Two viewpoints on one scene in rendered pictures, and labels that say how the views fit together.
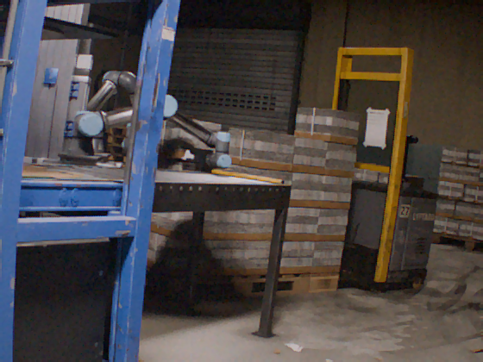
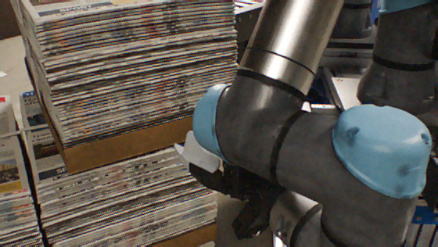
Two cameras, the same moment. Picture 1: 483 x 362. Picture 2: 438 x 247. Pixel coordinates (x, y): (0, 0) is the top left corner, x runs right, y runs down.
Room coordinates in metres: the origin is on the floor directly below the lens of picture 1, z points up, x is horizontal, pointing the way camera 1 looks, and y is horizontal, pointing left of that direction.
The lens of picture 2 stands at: (4.96, 0.68, 1.18)
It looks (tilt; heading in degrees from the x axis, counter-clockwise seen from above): 29 degrees down; 190
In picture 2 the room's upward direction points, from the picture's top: straight up
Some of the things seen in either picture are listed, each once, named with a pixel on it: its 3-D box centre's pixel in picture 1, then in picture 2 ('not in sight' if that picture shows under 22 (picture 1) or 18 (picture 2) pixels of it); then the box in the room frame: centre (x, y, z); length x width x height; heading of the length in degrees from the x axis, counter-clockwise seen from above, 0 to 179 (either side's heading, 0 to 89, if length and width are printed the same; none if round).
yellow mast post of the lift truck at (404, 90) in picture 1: (395, 164); not in sight; (5.04, -1.12, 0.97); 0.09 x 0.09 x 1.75; 38
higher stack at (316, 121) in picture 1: (317, 199); not in sight; (5.04, -0.57, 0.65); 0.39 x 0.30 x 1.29; 38
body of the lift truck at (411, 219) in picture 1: (383, 234); not in sight; (5.53, -1.21, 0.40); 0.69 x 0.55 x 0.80; 38
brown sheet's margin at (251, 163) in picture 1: (257, 163); not in sight; (4.67, -0.10, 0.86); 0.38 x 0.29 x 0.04; 37
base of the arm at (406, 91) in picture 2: (92, 144); (398, 76); (4.14, 0.91, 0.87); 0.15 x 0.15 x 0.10
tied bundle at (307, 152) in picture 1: (292, 153); not in sight; (4.85, -0.33, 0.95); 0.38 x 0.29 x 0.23; 37
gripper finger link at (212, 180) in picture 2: not in sight; (218, 173); (4.52, 0.60, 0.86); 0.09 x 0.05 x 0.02; 65
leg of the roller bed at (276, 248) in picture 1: (272, 273); not in sight; (3.56, -0.23, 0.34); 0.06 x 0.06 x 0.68; 58
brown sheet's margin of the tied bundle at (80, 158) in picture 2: not in sight; (141, 116); (4.38, 0.45, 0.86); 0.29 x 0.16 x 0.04; 130
